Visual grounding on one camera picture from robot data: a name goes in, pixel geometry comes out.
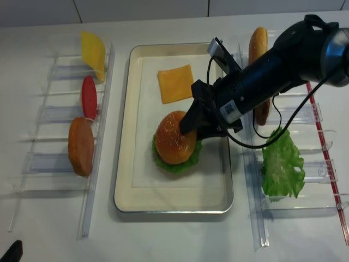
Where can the clear acrylic rack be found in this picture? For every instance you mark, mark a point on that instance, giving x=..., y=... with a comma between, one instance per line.
x=46, y=168
x=298, y=117

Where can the yellow cheese slice in rack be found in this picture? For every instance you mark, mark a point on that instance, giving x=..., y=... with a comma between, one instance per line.
x=93, y=53

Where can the yellow cheese slice on tray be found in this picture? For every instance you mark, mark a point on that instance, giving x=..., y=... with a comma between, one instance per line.
x=175, y=84

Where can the red tomato slice in rack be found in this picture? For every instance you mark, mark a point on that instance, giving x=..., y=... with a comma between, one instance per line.
x=89, y=98

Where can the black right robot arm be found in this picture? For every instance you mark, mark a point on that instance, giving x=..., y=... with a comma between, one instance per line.
x=309, y=50

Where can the clear right acrylic rack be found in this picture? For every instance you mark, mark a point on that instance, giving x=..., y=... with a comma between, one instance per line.
x=298, y=117

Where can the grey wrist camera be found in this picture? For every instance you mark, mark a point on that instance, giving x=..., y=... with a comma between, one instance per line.
x=222, y=57

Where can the brown meat patty in rack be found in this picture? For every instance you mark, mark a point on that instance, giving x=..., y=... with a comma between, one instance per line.
x=262, y=112

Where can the sesame top bun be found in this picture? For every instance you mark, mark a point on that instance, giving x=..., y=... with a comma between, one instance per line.
x=172, y=146

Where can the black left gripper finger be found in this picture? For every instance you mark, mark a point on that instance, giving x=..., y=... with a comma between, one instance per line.
x=14, y=253

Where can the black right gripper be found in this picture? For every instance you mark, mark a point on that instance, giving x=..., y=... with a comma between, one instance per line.
x=204, y=116

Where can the bun half in rack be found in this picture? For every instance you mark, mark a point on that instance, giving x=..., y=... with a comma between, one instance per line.
x=258, y=44
x=81, y=146

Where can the clear left acrylic rack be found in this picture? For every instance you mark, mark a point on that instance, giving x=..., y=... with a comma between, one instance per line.
x=46, y=168

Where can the green lettuce leaf in rack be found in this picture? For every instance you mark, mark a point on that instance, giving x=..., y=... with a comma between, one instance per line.
x=283, y=166

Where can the bun half in right rack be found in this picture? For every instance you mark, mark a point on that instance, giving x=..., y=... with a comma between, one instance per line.
x=258, y=44

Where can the bun half in left rack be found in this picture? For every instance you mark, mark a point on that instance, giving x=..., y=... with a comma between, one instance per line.
x=81, y=146

